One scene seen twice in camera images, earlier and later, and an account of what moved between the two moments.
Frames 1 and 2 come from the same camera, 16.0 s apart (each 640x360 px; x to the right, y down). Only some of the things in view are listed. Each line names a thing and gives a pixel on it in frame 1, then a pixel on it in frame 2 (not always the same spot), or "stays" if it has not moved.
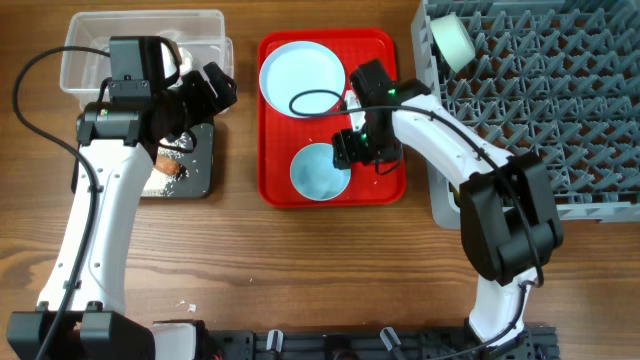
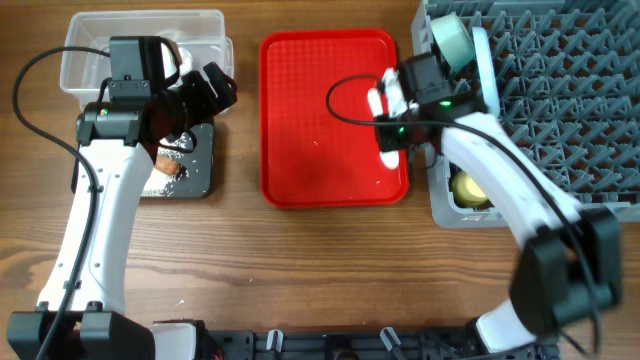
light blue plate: x=302 y=80 -> x=488 y=70
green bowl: x=453 y=40 stays
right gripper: x=347 y=150 -> x=387 y=139
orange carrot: x=166 y=165 stays
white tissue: x=186 y=60 stays
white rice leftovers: x=174 y=146 stays
